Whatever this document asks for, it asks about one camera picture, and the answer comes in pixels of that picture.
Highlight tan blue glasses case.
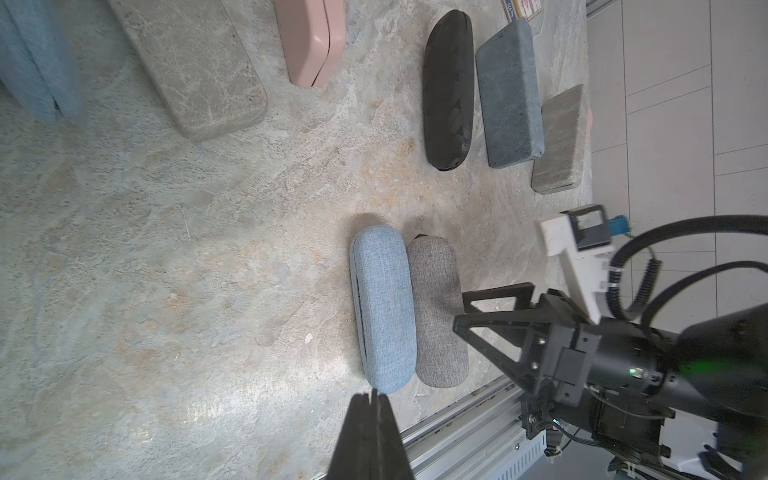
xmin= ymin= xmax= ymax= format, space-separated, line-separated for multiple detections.
xmin=1 ymin=1 xmax=83 ymax=123

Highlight beige glasses case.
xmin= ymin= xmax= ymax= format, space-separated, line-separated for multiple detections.
xmin=406 ymin=235 xmax=469 ymax=388

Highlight blue case pink glasses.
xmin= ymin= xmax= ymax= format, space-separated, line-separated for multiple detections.
xmin=349 ymin=225 xmax=417 ymax=394

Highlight black tan case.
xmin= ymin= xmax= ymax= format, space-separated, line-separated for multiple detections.
xmin=422 ymin=9 xmax=475 ymax=171

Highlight teal folding glasses case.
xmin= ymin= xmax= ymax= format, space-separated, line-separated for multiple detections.
xmin=531 ymin=84 xmax=591 ymax=195

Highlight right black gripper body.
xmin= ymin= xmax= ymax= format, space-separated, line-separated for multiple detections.
xmin=521 ymin=289 xmax=665 ymax=407

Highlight small pink card box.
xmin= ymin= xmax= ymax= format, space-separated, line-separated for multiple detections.
xmin=501 ymin=0 xmax=543 ymax=22

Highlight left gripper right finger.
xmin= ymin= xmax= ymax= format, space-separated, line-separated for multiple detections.
xmin=373 ymin=390 xmax=414 ymax=480

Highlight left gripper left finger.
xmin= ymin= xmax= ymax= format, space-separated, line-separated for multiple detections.
xmin=326 ymin=393 xmax=373 ymax=479

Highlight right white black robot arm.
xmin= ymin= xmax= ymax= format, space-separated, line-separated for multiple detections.
xmin=453 ymin=283 xmax=767 ymax=479

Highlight pink grey case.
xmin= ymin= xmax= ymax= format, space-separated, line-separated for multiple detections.
xmin=274 ymin=0 xmax=346 ymax=89

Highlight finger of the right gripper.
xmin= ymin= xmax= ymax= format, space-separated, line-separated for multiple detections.
xmin=462 ymin=282 xmax=535 ymax=314
xmin=453 ymin=310 xmax=538 ymax=393

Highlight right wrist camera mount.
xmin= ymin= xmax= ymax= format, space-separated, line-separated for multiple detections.
xmin=537 ymin=204 xmax=616 ymax=324

